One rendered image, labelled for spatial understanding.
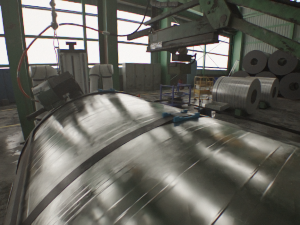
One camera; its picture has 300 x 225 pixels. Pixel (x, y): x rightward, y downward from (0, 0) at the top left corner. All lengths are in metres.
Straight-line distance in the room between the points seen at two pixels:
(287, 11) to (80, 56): 1.97
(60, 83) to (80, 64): 1.17
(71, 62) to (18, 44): 2.08
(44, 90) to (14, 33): 3.16
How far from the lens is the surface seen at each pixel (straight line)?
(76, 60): 2.21
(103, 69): 1.86
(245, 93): 5.46
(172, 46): 1.31
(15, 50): 4.11
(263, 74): 11.87
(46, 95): 1.07
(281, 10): 0.86
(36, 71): 1.83
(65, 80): 1.06
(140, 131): 0.39
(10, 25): 4.20
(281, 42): 0.83
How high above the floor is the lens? 1.50
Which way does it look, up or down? 15 degrees down
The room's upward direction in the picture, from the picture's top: straight up
